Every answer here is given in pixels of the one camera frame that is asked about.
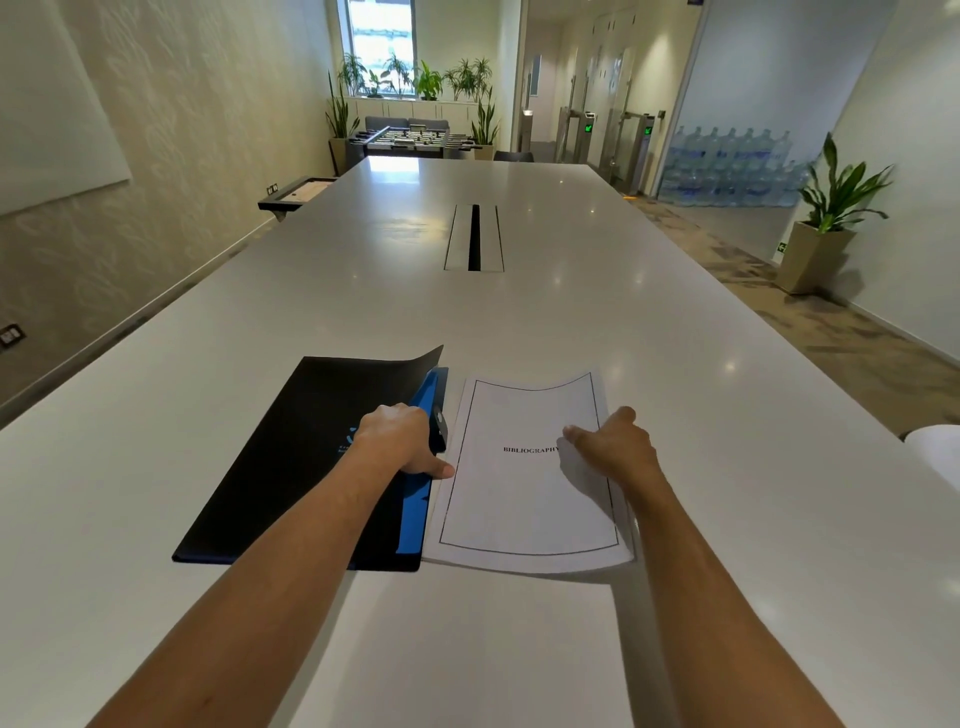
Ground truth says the person's right hand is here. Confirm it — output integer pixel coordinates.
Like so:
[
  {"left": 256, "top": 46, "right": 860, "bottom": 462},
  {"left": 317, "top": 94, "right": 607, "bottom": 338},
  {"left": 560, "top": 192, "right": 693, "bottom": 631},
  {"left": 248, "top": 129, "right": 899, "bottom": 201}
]
[{"left": 562, "top": 406, "right": 669, "bottom": 501}]

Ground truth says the person's left hand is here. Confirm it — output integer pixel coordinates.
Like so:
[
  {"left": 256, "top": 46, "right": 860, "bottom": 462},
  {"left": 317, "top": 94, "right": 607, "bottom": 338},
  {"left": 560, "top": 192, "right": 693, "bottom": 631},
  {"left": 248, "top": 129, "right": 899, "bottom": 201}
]
[{"left": 351, "top": 403, "right": 456, "bottom": 482}]

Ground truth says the white bordered paper sheet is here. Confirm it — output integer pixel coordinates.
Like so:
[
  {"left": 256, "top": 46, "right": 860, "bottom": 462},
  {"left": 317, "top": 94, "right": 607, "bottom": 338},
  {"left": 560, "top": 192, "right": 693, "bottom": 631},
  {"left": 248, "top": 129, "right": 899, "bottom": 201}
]
[{"left": 421, "top": 370, "right": 636, "bottom": 576}]

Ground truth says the black folder with blue inside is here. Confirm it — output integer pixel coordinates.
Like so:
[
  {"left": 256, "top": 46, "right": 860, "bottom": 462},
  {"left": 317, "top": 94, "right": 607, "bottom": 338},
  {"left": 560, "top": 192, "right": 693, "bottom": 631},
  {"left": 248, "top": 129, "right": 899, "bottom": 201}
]
[{"left": 171, "top": 345, "right": 450, "bottom": 573}]

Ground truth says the person's left forearm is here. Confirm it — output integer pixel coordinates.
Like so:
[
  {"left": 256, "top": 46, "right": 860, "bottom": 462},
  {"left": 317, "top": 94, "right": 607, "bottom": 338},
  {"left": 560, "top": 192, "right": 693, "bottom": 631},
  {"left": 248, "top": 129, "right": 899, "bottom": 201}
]
[{"left": 86, "top": 438, "right": 410, "bottom": 728}]

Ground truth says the person's right forearm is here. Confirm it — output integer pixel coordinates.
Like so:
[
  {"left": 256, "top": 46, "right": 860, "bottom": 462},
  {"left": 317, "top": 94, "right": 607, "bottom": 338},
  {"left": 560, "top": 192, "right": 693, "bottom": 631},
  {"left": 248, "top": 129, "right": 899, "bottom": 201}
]
[{"left": 624, "top": 472, "right": 846, "bottom": 728}]

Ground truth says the metal turnstile gate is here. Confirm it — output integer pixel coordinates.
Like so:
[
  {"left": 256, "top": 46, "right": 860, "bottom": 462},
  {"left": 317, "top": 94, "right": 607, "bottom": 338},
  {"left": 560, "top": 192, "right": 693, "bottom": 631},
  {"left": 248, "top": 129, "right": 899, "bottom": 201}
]
[
  {"left": 555, "top": 107, "right": 598, "bottom": 165},
  {"left": 608, "top": 109, "right": 668, "bottom": 197}
]

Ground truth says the leafy plant in beige planter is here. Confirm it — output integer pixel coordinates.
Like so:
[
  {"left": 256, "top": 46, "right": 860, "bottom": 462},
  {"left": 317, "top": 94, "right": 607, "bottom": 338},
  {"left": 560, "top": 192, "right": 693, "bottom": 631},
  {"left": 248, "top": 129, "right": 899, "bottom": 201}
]
[{"left": 774, "top": 132, "right": 897, "bottom": 296}]

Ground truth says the stack of water bottles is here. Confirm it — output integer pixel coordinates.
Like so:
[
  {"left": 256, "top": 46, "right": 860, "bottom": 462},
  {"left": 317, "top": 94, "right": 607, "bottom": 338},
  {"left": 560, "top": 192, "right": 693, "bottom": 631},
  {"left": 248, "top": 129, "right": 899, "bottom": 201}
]
[{"left": 658, "top": 126, "right": 812, "bottom": 209}]

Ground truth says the black side table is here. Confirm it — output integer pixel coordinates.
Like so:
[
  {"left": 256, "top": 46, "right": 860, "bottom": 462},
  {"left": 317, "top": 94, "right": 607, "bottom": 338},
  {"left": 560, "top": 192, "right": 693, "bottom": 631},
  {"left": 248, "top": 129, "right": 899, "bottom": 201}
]
[{"left": 257, "top": 176, "right": 339, "bottom": 223}]

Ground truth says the snake plant in beige planter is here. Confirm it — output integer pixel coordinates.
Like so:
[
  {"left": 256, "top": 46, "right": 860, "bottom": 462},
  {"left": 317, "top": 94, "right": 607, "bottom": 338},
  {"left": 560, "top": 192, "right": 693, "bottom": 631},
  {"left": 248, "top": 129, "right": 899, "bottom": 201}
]
[
  {"left": 470, "top": 84, "right": 501, "bottom": 162},
  {"left": 324, "top": 71, "right": 363, "bottom": 177}
]

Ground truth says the foosball table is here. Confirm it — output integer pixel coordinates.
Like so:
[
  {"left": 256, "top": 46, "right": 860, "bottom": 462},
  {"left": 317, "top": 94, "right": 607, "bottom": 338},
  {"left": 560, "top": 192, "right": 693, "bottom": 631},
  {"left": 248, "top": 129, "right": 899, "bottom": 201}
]
[{"left": 346, "top": 126, "right": 485, "bottom": 160}]

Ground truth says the grey sofa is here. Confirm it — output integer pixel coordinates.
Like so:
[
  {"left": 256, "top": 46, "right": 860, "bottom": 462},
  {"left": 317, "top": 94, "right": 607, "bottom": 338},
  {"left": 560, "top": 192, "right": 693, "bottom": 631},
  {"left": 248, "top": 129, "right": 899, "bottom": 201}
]
[{"left": 364, "top": 115, "right": 451, "bottom": 135}]

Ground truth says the white low cabinet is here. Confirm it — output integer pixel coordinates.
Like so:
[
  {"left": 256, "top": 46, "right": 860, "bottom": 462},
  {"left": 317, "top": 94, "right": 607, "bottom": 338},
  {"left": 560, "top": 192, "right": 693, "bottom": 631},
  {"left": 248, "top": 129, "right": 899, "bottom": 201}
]
[{"left": 352, "top": 97, "right": 481, "bottom": 126}]

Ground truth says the window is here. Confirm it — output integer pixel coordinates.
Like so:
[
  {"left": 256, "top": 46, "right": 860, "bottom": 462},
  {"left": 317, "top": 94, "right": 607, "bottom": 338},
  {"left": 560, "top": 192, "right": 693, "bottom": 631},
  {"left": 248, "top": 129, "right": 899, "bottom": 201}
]
[{"left": 341, "top": 0, "right": 418, "bottom": 99}]

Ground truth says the table cable tray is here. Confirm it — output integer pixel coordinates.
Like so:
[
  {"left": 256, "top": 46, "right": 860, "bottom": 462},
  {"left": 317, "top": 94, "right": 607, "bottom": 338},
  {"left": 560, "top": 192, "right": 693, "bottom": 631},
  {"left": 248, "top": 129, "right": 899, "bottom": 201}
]
[{"left": 444, "top": 203, "right": 505, "bottom": 273}]

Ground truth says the white wall board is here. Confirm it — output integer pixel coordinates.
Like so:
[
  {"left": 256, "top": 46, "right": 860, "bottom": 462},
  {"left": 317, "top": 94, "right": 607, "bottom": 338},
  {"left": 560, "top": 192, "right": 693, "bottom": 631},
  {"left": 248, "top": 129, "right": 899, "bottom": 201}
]
[{"left": 0, "top": 0, "right": 134, "bottom": 219}]

